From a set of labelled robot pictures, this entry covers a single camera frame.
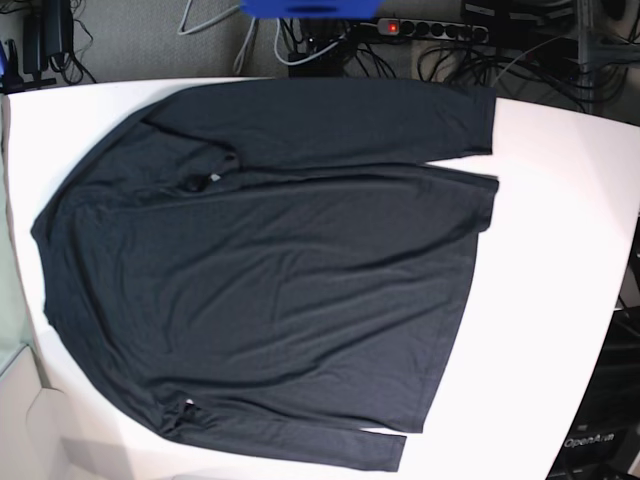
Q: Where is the black power strip red switch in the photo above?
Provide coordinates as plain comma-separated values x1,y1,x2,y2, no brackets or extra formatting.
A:
373,17,489,44

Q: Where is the grey cable on floor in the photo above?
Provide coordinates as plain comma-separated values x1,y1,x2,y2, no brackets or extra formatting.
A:
232,19,261,72

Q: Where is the aluminium frame post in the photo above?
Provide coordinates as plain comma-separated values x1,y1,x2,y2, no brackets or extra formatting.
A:
574,0,594,73

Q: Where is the blue box at top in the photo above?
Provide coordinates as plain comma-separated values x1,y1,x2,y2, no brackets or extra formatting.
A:
241,0,381,19

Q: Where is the black OpenArm case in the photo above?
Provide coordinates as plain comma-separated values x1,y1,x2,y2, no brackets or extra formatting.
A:
547,307,639,479

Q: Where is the black adapter box with cables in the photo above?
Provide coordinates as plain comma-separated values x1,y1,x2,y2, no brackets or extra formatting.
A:
287,49,344,78

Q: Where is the black device on floor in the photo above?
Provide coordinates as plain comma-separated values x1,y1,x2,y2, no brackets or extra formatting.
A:
22,0,74,81

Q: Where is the dark navy long-sleeve shirt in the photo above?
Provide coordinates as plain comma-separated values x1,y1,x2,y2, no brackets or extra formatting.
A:
32,78,499,472

